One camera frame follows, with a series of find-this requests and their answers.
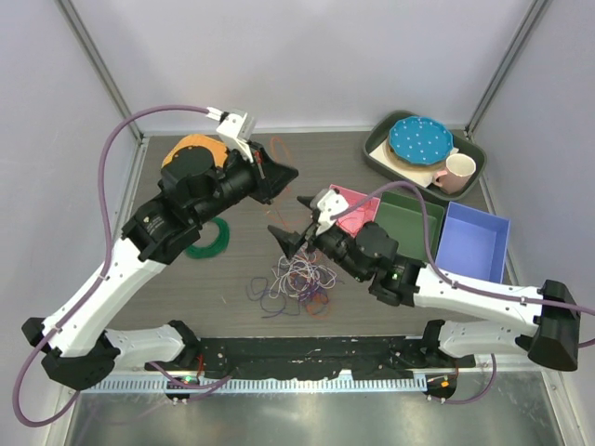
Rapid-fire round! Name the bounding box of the green drawer box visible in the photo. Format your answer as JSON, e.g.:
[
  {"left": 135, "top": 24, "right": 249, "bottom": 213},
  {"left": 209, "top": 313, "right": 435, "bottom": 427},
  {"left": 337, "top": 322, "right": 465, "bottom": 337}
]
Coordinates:
[{"left": 375, "top": 191, "right": 444, "bottom": 261}]

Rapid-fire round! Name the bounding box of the left aluminium frame post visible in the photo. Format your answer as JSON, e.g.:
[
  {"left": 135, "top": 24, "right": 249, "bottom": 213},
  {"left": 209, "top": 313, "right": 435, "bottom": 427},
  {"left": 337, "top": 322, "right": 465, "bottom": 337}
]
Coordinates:
[{"left": 54, "top": 0, "right": 132, "bottom": 119}]

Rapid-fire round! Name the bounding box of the pink mug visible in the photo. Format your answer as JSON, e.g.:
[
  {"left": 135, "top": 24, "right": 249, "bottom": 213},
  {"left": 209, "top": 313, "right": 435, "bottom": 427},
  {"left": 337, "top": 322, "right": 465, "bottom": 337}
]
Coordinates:
[{"left": 432, "top": 153, "right": 477, "bottom": 194}]

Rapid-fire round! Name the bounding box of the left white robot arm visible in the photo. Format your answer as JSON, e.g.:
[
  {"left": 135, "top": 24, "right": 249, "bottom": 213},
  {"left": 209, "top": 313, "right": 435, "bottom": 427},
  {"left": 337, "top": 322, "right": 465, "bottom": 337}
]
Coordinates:
[{"left": 22, "top": 143, "right": 298, "bottom": 390}]

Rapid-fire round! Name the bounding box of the blue drawer box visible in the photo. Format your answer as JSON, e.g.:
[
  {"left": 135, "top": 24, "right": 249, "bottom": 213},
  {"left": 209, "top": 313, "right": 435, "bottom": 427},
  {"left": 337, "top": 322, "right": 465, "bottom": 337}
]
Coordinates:
[{"left": 435, "top": 202, "right": 510, "bottom": 283}]

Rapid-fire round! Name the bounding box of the aluminium frame post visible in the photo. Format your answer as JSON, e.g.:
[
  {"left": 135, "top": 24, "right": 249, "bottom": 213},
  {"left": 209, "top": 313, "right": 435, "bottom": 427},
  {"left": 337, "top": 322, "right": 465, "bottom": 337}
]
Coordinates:
[
  {"left": 54, "top": 0, "right": 132, "bottom": 119},
  {"left": 465, "top": 0, "right": 551, "bottom": 138}
]

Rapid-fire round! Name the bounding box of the white cable duct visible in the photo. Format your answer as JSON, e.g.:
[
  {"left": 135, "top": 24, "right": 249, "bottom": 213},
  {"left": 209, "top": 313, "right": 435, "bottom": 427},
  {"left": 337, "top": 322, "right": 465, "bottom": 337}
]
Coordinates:
[{"left": 86, "top": 374, "right": 427, "bottom": 394}]

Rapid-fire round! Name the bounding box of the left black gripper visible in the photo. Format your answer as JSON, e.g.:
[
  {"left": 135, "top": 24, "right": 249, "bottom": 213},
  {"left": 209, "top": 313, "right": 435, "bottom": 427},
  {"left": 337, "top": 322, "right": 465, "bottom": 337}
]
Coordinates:
[{"left": 191, "top": 139, "right": 298, "bottom": 226}]

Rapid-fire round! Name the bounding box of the right aluminium frame post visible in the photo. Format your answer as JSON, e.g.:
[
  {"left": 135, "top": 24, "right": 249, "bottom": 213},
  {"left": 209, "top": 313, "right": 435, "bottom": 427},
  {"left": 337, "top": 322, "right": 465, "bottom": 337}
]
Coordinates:
[{"left": 465, "top": 0, "right": 551, "bottom": 138}]

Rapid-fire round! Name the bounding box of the white square board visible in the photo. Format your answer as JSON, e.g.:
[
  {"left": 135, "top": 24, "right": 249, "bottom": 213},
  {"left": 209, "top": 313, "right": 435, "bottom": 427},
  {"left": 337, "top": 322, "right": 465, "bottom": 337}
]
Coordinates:
[{"left": 370, "top": 138, "right": 443, "bottom": 188}]

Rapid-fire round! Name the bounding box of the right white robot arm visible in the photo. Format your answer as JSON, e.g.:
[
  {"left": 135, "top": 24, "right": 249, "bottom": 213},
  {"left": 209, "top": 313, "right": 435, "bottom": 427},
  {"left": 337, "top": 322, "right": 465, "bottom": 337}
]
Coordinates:
[{"left": 268, "top": 190, "right": 581, "bottom": 372}]

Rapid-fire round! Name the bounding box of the green wire coil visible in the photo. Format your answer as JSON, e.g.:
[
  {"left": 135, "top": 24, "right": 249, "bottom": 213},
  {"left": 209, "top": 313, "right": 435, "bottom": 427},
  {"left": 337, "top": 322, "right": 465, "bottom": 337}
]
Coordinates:
[{"left": 184, "top": 216, "right": 232, "bottom": 260}]

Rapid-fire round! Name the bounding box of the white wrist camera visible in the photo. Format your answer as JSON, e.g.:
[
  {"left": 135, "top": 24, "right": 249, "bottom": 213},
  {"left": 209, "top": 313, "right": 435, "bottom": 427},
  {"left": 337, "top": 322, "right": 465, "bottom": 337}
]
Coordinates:
[
  {"left": 206, "top": 107, "right": 256, "bottom": 164},
  {"left": 310, "top": 188, "right": 349, "bottom": 236}
]

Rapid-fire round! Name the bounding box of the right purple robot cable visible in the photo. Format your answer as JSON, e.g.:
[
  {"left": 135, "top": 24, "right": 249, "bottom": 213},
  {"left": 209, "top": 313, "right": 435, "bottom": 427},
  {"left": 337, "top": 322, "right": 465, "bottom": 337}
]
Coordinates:
[{"left": 327, "top": 180, "right": 595, "bottom": 349}]

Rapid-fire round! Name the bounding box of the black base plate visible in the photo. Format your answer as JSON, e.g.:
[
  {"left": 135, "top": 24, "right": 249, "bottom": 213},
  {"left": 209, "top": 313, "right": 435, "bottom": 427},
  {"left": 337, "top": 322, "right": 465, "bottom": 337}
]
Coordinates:
[{"left": 158, "top": 336, "right": 476, "bottom": 381}]

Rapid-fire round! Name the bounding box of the blue dotted plate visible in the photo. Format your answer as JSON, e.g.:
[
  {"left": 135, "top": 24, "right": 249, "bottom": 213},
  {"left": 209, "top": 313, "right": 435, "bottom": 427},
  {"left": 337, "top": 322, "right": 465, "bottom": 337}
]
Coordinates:
[{"left": 388, "top": 116, "right": 454, "bottom": 166}]

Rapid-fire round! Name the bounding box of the pink drawer box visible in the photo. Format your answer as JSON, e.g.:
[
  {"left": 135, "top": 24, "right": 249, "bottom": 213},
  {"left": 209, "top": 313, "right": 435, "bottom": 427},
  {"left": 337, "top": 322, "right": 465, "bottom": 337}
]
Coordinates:
[{"left": 330, "top": 184, "right": 380, "bottom": 237}]

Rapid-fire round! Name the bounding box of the orange cable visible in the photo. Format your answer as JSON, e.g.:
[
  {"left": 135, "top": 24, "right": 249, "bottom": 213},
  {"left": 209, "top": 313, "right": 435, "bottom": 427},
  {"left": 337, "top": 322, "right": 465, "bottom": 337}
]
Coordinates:
[{"left": 259, "top": 137, "right": 334, "bottom": 321}]

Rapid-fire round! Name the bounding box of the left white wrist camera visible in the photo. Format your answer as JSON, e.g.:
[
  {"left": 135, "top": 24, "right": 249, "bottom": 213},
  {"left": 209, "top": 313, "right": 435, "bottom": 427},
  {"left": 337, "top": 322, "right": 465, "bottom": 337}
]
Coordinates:
[{"left": 206, "top": 107, "right": 256, "bottom": 164}]

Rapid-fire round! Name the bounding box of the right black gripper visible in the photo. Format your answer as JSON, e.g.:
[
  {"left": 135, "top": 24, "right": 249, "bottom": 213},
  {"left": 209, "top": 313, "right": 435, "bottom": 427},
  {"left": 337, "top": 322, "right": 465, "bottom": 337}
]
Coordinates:
[{"left": 270, "top": 219, "right": 368, "bottom": 282}]

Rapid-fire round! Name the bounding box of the orange square plate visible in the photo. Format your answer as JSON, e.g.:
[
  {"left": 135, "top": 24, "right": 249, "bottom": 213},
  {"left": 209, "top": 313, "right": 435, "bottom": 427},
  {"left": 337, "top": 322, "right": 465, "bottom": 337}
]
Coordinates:
[{"left": 162, "top": 134, "right": 228, "bottom": 168}]

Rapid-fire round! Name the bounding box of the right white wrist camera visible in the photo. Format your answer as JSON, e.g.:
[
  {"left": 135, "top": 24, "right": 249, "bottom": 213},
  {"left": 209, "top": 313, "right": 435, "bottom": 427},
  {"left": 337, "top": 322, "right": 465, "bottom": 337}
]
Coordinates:
[{"left": 310, "top": 188, "right": 349, "bottom": 236}]

